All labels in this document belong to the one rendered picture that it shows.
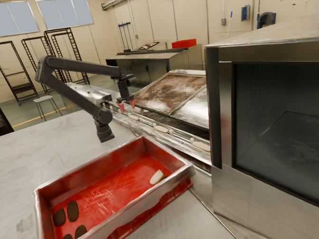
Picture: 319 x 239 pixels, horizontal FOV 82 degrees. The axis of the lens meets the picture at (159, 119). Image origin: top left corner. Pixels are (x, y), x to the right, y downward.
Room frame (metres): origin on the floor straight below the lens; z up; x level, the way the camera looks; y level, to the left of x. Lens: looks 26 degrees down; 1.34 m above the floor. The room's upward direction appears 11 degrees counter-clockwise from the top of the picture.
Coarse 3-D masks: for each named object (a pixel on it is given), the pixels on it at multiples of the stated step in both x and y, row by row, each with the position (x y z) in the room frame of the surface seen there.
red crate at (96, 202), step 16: (144, 160) 0.68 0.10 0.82; (112, 176) 0.62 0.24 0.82; (128, 176) 0.60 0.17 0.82; (144, 176) 0.58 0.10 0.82; (80, 192) 0.56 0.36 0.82; (96, 192) 0.54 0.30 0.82; (112, 192) 0.53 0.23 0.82; (128, 192) 0.51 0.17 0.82; (144, 192) 0.50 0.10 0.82; (176, 192) 0.45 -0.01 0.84; (64, 208) 0.49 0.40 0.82; (80, 208) 0.48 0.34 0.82; (96, 208) 0.47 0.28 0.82; (112, 208) 0.45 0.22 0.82; (160, 208) 0.41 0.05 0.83; (64, 224) 0.43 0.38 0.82; (80, 224) 0.41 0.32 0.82; (96, 224) 0.40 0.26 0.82; (128, 224) 0.36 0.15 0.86
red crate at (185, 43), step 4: (180, 40) 5.08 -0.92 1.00; (184, 40) 4.99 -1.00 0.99; (188, 40) 4.89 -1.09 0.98; (192, 40) 4.62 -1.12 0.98; (172, 44) 4.85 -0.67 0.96; (176, 44) 4.76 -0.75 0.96; (180, 44) 4.65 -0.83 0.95; (184, 44) 4.57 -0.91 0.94; (188, 44) 4.52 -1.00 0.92; (192, 44) 4.61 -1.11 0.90; (196, 44) 4.71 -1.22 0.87
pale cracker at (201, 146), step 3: (192, 144) 0.69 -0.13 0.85; (195, 144) 0.68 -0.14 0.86; (198, 144) 0.68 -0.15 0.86; (201, 144) 0.67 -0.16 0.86; (204, 144) 0.67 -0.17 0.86; (198, 147) 0.66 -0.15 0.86; (201, 147) 0.65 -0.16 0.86; (204, 147) 0.64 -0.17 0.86; (207, 147) 0.64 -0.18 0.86; (204, 150) 0.64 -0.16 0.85; (207, 150) 0.63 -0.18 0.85
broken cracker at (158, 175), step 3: (159, 171) 0.58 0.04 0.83; (156, 174) 0.57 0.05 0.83; (159, 174) 0.56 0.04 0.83; (162, 174) 0.56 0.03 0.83; (153, 177) 0.55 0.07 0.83; (156, 177) 0.55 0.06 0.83; (159, 177) 0.55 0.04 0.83; (150, 180) 0.54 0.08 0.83; (153, 180) 0.54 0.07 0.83; (156, 180) 0.54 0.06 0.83; (150, 183) 0.53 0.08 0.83; (153, 183) 0.53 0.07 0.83
